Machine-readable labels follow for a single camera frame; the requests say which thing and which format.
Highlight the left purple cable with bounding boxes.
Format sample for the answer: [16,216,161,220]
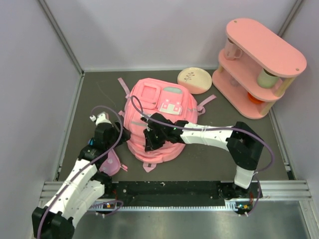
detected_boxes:
[37,105,124,239]

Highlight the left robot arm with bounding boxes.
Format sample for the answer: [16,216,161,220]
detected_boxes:
[31,119,130,239]

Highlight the pink mug on shelf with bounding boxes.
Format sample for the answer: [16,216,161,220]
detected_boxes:
[224,38,243,60]

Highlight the orange bowl on shelf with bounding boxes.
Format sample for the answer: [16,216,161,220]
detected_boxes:
[247,92,264,104]

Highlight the cream and pink plate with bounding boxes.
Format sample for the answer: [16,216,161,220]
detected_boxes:
[177,67,212,95]

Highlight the pink student backpack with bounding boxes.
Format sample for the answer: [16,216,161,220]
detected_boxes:
[118,78,216,172]

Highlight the pink three-tier shelf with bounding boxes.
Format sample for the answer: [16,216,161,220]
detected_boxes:
[212,18,307,120]

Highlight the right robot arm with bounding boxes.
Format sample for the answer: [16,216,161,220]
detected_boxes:
[141,113,264,197]

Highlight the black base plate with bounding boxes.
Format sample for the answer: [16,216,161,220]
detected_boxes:
[100,181,259,207]

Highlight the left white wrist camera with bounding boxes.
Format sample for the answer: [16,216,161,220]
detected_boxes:
[90,112,111,126]

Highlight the pale green cup on shelf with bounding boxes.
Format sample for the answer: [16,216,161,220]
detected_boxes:
[257,69,279,89]

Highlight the purple cartoon pencil case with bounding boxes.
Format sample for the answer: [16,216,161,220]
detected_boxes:
[87,138,128,176]

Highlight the grey slotted cable duct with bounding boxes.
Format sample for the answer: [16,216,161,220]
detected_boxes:
[88,202,104,211]

